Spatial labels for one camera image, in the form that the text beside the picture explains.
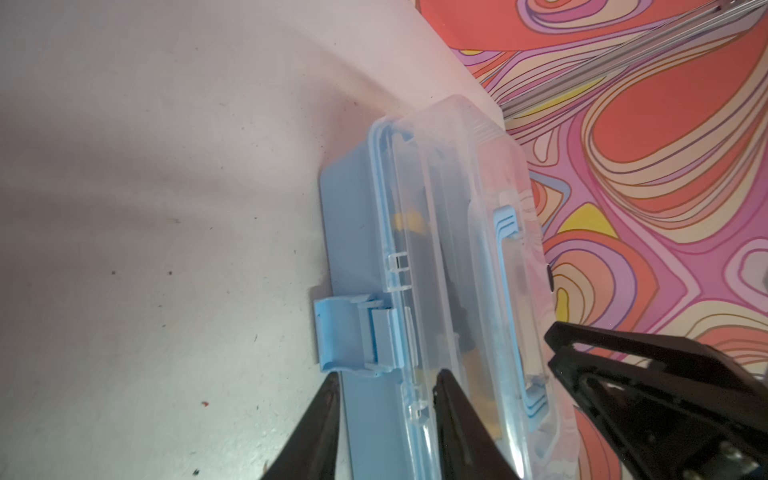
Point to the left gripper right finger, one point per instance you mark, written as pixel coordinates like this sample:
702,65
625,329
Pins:
466,449

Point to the blue plastic tool box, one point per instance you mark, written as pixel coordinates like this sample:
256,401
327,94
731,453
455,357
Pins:
436,263

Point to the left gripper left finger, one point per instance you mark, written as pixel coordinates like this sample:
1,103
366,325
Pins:
311,450

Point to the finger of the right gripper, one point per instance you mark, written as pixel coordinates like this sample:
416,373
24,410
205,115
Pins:
589,348
664,427

